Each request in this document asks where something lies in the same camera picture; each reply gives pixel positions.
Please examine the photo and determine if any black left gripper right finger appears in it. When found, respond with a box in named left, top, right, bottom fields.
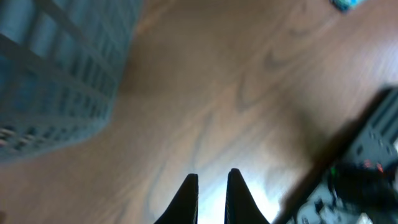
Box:
left=224, top=168, right=269, bottom=224

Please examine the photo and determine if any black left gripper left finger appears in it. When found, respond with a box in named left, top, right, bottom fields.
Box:
left=155, top=174, right=198, bottom=224

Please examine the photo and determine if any dark grey plastic basket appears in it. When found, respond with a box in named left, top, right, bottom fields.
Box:
left=1, top=0, right=143, bottom=162

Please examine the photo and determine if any teal packet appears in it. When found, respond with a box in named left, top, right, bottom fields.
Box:
left=330, top=0, right=365, bottom=12

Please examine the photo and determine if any black rail base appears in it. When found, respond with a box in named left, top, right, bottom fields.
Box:
left=275, top=86, right=397, bottom=224

